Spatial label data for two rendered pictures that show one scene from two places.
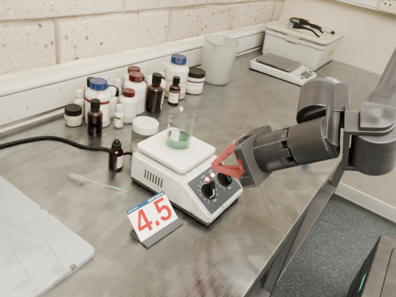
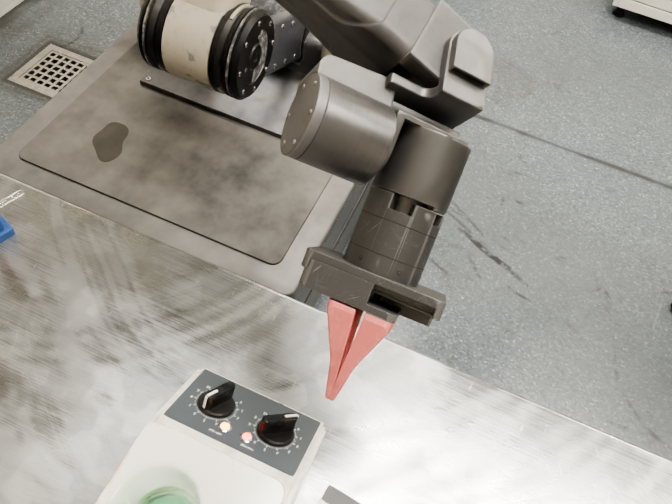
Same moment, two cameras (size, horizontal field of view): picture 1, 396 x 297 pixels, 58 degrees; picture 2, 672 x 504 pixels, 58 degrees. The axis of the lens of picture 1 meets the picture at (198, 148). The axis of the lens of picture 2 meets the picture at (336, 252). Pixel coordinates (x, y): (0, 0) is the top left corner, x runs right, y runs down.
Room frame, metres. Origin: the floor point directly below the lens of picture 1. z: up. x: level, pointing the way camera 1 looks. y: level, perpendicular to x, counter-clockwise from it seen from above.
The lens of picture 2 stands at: (0.56, 0.14, 1.31)
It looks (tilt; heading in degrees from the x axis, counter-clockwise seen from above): 54 degrees down; 255
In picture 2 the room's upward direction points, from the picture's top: 11 degrees clockwise
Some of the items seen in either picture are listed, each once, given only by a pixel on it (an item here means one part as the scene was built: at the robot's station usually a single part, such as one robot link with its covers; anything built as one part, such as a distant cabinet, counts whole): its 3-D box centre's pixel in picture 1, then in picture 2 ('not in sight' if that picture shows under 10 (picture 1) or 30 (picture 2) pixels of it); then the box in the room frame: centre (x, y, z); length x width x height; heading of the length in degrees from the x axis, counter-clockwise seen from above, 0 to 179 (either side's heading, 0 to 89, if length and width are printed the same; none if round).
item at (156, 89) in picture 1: (155, 92); not in sight; (0.93, 0.15, 0.80); 0.04 x 0.04 x 0.11
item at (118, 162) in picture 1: (115, 153); not in sight; (0.62, 0.17, 0.78); 0.03 x 0.03 x 0.07
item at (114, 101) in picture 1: (111, 102); not in sight; (0.84, 0.25, 0.79); 0.03 x 0.03 x 0.08
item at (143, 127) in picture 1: (144, 137); not in sight; (0.70, 0.13, 0.79); 0.06 x 0.06 x 0.08
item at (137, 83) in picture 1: (134, 92); not in sight; (0.90, 0.20, 0.80); 0.06 x 0.06 x 0.11
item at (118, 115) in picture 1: (118, 116); not in sight; (0.79, 0.21, 0.78); 0.02 x 0.02 x 0.06
